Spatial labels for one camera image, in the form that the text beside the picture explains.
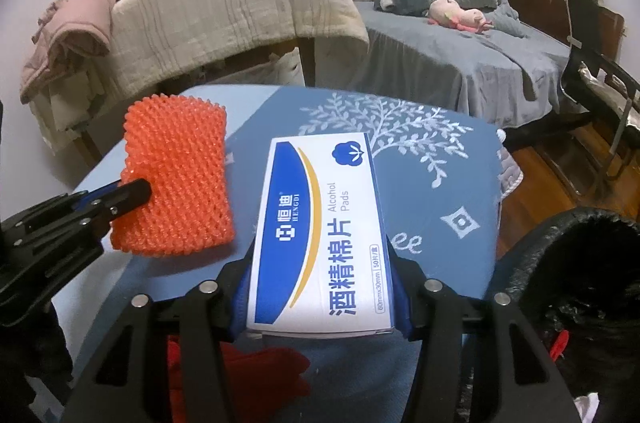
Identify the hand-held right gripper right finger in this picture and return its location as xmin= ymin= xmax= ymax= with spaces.
xmin=387 ymin=248 xmax=583 ymax=423

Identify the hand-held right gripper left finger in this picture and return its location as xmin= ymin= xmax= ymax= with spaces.
xmin=62 ymin=238 xmax=257 ymax=423

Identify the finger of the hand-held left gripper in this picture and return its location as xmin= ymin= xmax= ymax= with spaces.
xmin=70 ymin=180 xmax=153 ymax=236

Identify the orange foam net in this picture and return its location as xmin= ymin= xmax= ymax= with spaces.
xmin=109 ymin=95 xmax=236 ymax=259

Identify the white and blue box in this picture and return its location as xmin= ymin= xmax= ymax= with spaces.
xmin=245 ymin=134 xmax=396 ymax=338

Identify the black trash bin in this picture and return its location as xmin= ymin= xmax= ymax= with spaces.
xmin=487 ymin=209 xmax=640 ymax=423

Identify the blue printed tablecloth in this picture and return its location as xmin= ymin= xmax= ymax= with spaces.
xmin=50 ymin=85 xmax=506 ymax=423

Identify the red glove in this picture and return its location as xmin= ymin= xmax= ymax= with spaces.
xmin=167 ymin=338 xmax=311 ymax=423

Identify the cream folded cloth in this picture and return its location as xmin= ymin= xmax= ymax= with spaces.
xmin=30 ymin=63 xmax=121 ymax=154

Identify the white lace cloth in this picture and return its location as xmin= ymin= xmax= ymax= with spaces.
xmin=496 ymin=130 xmax=524 ymax=204

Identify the pink jacket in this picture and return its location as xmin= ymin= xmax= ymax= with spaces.
xmin=20 ymin=0 xmax=138 ymax=104

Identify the beige blanket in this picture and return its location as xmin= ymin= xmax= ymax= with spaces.
xmin=107 ymin=0 xmax=371 ymax=104

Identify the bed with grey sheet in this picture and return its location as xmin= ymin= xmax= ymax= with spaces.
xmin=355 ymin=0 xmax=573 ymax=128

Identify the pink plush toy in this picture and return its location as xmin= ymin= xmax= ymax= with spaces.
xmin=426 ymin=0 xmax=495 ymax=34

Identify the black chair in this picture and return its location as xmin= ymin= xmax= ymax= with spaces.
xmin=505 ymin=0 xmax=640 ymax=198

